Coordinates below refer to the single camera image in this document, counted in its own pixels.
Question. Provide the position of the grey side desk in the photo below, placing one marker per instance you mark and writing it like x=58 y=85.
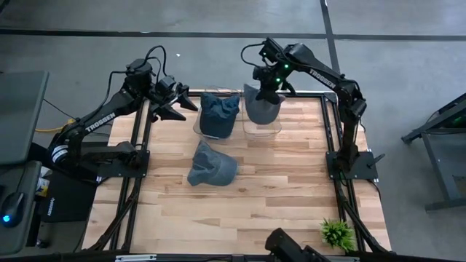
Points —
x=22 y=240

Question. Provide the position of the green artificial plant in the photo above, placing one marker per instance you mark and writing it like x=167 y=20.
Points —
x=336 y=234

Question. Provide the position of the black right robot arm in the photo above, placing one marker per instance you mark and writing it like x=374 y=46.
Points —
x=324 y=78

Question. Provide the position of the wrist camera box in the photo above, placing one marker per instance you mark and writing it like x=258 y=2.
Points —
x=271 y=49
x=166 y=84

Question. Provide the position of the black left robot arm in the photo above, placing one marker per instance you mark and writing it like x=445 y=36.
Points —
x=100 y=122

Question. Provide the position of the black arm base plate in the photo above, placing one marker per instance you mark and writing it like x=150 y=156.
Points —
x=364 y=169
x=142 y=171

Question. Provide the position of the clear plastic bin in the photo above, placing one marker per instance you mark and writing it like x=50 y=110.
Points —
x=262 y=131
x=196 y=129

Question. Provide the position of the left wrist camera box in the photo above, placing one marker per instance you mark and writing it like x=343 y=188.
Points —
x=166 y=84

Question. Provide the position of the dark teal baseball cap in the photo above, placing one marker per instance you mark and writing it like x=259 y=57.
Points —
x=216 y=125

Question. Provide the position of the black computer mouse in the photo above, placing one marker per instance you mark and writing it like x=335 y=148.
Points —
x=12 y=207

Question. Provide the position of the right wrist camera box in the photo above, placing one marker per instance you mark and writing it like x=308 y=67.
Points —
x=271 y=49

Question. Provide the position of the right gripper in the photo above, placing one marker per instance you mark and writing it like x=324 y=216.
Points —
x=269 y=80

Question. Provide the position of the dark grey flat panel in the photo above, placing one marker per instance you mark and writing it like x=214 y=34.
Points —
x=22 y=116

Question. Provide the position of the blue-grey baseball cap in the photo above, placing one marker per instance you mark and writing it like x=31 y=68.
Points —
x=211 y=167

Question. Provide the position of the black aluminium table frame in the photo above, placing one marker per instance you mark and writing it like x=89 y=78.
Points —
x=189 y=259

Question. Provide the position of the light grey baseball cap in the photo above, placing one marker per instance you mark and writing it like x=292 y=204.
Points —
x=264 y=113

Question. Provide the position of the silver aluminium bracket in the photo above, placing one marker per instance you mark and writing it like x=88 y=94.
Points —
x=344 y=259
x=134 y=258

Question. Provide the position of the grey metal cart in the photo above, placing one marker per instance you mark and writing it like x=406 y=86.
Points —
x=438 y=167

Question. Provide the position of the black Trossen logo box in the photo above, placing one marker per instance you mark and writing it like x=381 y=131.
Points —
x=73 y=207

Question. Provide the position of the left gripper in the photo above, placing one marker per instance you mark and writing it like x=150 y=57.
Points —
x=169 y=98

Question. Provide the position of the white and yellow packet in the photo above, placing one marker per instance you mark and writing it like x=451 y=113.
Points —
x=43 y=185

